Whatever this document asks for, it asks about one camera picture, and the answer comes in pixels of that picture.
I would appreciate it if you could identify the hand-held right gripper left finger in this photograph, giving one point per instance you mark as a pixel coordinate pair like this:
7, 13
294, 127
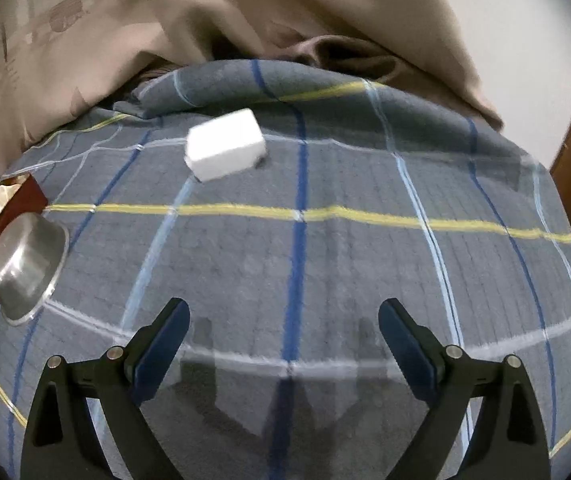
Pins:
165, 350

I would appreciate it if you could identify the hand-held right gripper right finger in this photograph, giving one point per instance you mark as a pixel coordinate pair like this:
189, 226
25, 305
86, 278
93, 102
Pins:
405, 350

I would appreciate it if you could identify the gold tin box red outside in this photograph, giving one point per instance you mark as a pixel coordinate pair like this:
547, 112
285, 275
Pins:
27, 197

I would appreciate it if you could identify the white foam block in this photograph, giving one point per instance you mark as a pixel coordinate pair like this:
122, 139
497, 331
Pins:
225, 145

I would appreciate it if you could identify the grey plaid bed sheet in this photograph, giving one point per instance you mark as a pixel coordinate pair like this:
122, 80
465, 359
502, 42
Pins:
315, 260

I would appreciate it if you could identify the steel bowl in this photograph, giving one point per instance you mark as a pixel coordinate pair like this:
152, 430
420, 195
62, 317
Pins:
22, 265

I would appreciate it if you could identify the brown cloth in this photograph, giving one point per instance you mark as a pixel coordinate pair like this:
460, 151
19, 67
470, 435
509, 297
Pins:
335, 55

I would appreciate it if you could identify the beige printed curtain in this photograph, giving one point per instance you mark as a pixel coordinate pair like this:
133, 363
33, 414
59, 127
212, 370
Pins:
115, 35

